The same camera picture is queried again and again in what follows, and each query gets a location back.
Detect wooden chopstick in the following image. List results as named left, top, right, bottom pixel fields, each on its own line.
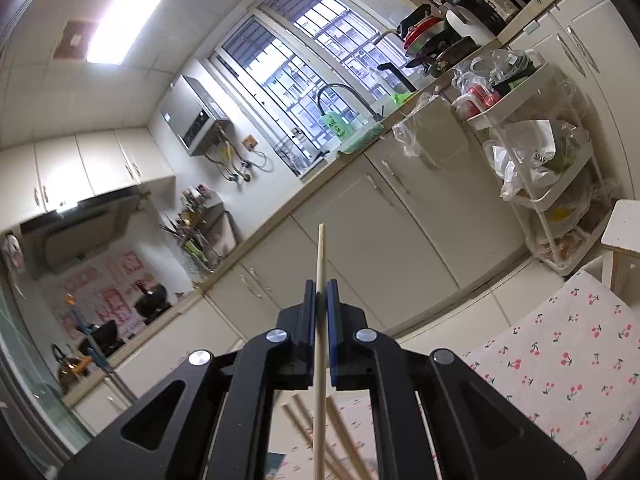
left=312, top=223, right=328, bottom=480

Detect cream kitchen cabinets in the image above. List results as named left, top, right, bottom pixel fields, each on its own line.
left=64, top=0, right=640, bottom=436

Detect black kitchen faucet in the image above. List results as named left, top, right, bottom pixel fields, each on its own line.
left=316, top=82, right=384, bottom=122

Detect black wok on stove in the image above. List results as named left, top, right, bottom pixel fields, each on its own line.
left=134, top=281, right=171, bottom=324

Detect utensil drying rack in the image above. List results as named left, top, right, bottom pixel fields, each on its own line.
left=160, top=184, right=238, bottom=274

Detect green soap bottle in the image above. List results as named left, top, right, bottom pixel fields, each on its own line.
left=321, top=112, right=354, bottom=142

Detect blue dustpan with broom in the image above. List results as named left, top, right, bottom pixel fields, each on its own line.
left=64, top=294, right=138, bottom=403

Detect plastic bag on cabinet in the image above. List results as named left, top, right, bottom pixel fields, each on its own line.
left=392, top=93, right=469, bottom=170

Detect cherry print tablecloth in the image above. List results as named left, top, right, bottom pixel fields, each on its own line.
left=269, top=268, right=640, bottom=480

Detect range hood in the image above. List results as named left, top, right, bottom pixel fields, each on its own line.
left=20, top=186, right=143, bottom=280

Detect window with grille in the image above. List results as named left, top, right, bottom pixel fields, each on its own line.
left=209, top=0, right=427, bottom=176

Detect white wooden stool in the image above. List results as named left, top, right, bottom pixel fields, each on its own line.
left=601, top=200, right=640, bottom=310

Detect stacked pans on counter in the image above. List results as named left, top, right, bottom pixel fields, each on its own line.
left=373, top=3, right=480, bottom=77

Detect ceiling light panel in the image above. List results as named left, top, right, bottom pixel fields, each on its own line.
left=86, top=0, right=163, bottom=65

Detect wall water heater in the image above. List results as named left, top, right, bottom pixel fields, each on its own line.
left=160, top=75, right=231, bottom=156

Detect white wire storage rack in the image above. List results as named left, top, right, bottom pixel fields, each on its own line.
left=451, top=49, right=616, bottom=276

